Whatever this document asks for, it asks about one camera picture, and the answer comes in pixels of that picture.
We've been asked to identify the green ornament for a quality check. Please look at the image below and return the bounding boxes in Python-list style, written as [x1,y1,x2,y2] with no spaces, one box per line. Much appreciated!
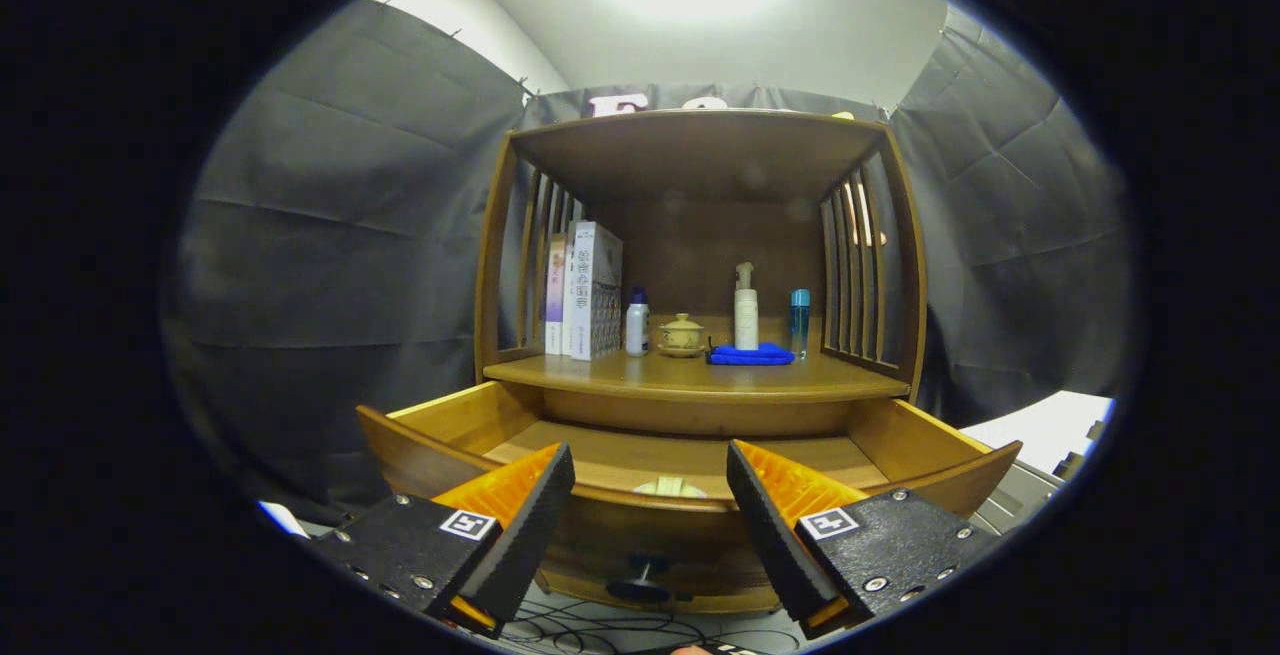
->
[633,476,709,499]

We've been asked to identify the white bottle with blue cap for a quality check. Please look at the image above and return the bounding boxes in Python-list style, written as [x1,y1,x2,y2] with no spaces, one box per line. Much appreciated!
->
[625,286,651,357]

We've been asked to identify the white drawer unit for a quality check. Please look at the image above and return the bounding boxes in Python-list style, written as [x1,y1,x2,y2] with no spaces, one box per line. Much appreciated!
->
[960,390,1114,536]

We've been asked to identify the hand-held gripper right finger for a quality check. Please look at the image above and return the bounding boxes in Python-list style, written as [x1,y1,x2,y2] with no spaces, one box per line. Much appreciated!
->
[726,440,1001,639]

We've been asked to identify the thin purple book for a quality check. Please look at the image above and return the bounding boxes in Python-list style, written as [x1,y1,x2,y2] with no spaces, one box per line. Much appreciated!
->
[544,233,569,356]

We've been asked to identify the wooden drawer with black knob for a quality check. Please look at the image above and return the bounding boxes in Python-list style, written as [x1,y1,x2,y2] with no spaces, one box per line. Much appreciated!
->
[356,380,1023,616]

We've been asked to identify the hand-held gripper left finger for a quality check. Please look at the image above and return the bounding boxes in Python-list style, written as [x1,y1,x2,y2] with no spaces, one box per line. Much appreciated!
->
[310,442,577,639]

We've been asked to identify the thick white book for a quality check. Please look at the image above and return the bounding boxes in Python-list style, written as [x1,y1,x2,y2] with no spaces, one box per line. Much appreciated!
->
[562,221,624,362]

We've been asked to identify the yellow lidded teacup with saucer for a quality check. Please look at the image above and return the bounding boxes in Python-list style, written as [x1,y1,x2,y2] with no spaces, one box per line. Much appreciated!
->
[657,313,707,359]

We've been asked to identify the brown wooden cabinet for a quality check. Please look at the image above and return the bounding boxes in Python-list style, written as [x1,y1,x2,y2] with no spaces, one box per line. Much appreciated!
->
[474,108,927,439]

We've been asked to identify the blue folded cloth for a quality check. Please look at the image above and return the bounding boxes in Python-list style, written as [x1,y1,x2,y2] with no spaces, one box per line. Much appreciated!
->
[707,341,797,367]

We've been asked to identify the white pump bottle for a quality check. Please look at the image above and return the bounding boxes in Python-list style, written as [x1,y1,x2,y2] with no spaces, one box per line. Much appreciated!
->
[733,262,761,351]

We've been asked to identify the wooden countertop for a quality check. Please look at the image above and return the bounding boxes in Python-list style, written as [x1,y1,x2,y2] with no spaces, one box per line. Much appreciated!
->
[483,350,911,403]

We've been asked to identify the black backdrop cloth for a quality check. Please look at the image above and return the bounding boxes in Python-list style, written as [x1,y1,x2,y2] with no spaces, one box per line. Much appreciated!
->
[165,0,1136,526]

